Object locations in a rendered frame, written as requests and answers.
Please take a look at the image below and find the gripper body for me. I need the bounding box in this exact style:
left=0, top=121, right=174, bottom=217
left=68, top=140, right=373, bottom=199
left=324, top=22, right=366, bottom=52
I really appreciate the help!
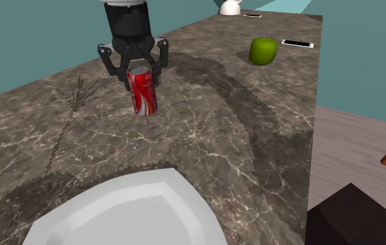
left=104, top=1, right=156, bottom=61

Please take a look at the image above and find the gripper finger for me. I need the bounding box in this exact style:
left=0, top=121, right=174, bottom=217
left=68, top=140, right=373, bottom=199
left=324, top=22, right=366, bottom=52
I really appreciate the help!
left=97, top=42, right=133, bottom=91
left=145, top=37, right=170, bottom=86

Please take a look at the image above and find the red soda can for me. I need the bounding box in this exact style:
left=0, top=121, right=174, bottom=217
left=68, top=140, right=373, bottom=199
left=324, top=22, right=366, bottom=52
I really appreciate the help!
left=126, top=66, right=158, bottom=116

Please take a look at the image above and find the white kettle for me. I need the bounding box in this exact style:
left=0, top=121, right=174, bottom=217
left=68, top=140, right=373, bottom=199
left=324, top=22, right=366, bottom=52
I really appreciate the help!
left=218, top=0, right=242, bottom=17

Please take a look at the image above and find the green apple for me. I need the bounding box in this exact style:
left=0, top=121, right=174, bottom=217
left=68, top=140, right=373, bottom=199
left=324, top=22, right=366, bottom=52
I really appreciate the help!
left=249, top=36, right=279, bottom=66

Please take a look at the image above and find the white plate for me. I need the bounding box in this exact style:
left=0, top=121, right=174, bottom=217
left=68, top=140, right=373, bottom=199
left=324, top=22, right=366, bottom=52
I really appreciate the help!
left=21, top=168, right=229, bottom=245

